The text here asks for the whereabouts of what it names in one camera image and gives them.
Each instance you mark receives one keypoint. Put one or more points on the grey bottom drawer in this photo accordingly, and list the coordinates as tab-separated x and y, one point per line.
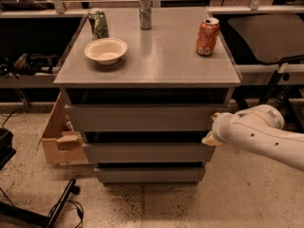
149	175

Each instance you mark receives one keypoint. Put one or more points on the grey middle drawer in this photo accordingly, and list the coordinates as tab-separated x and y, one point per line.
154	152

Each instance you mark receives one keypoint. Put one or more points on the grey top drawer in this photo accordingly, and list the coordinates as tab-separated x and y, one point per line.
122	118

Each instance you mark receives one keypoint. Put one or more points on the orange soda can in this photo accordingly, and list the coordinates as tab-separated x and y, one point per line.
208	34

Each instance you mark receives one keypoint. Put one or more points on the black headphones on shelf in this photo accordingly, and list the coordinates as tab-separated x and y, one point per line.
29	64

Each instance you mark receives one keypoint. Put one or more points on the grey drawer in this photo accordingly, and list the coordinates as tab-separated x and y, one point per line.
154	152
122	118
149	175

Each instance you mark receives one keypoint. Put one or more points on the silver soda can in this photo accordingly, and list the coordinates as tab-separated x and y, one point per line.
145	10

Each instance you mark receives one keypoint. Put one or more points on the grey drawer cabinet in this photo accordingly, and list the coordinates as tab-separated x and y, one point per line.
161	67

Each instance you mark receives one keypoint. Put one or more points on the cardboard box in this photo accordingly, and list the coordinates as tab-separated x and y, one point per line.
61	144

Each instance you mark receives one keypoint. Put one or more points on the black box at left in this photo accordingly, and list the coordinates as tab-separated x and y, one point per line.
6	150

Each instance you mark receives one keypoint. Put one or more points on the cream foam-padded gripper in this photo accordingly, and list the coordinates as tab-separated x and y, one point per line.
220	127

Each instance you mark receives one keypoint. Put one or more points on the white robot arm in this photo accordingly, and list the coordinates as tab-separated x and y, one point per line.
258	130

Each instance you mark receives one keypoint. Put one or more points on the black stand with cables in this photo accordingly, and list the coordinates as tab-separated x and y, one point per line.
36	220

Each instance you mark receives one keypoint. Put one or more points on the white paper bowl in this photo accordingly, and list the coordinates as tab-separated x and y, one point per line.
106	51

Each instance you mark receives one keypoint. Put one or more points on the green soda can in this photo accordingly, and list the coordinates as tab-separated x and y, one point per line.
98	23

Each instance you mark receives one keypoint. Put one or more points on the black chair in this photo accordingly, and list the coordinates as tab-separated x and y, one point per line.
269	52

